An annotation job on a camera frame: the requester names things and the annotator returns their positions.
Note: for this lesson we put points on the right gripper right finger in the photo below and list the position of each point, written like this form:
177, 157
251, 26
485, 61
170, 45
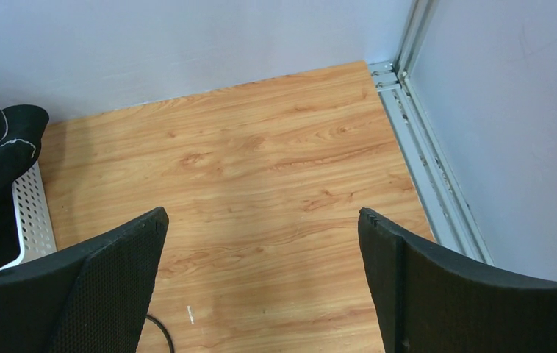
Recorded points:
428, 298

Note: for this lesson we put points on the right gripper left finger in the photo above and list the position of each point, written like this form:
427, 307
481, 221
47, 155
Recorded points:
90, 297

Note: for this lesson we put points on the white perforated plastic basket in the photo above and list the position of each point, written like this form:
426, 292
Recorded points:
32, 219

